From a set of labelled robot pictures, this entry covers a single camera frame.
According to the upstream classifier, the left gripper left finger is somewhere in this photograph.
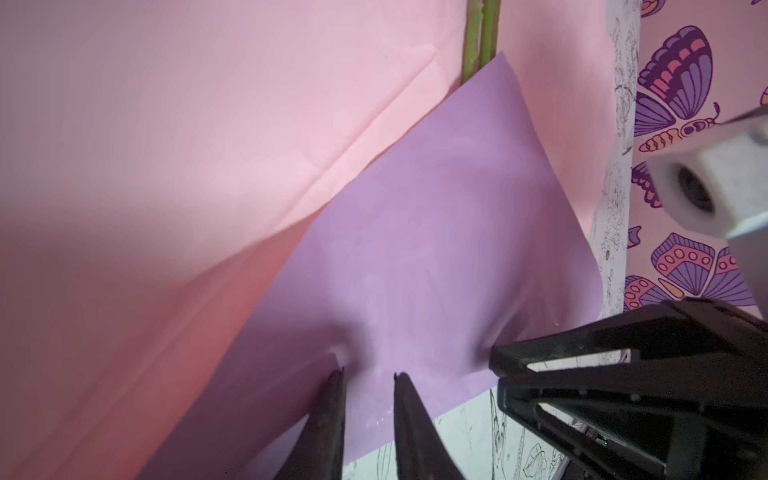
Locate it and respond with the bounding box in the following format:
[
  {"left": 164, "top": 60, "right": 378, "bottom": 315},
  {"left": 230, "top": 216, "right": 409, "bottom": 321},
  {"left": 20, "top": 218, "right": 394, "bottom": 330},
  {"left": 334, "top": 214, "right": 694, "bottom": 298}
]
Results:
[{"left": 274, "top": 369, "right": 346, "bottom": 480}]

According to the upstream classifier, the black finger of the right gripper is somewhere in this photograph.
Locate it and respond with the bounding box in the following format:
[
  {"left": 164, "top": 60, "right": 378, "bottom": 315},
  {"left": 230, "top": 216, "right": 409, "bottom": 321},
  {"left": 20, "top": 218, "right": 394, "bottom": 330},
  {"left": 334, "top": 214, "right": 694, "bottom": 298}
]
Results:
[
  {"left": 489, "top": 299, "right": 767, "bottom": 384},
  {"left": 498, "top": 377, "right": 767, "bottom": 479}
]

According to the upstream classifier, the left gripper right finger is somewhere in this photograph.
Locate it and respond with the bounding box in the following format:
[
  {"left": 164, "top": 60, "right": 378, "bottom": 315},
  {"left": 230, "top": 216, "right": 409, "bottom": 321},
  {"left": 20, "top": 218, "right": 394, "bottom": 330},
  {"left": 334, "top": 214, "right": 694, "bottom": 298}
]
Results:
[{"left": 394, "top": 372, "right": 464, "bottom": 479}]

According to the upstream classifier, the pink purple wrapping paper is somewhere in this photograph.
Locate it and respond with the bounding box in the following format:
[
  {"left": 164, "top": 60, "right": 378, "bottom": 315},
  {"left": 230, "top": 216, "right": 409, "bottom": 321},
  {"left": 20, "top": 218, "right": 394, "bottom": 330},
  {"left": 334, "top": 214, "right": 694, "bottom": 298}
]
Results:
[{"left": 1, "top": 1, "right": 616, "bottom": 479}]

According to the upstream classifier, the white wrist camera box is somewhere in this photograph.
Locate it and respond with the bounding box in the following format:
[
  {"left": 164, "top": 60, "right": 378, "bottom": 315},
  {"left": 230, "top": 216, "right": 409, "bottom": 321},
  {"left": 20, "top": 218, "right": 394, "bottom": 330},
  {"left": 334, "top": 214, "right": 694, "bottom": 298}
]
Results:
[{"left": 648, "top": 105, "right": 767, "bottom": 316}]

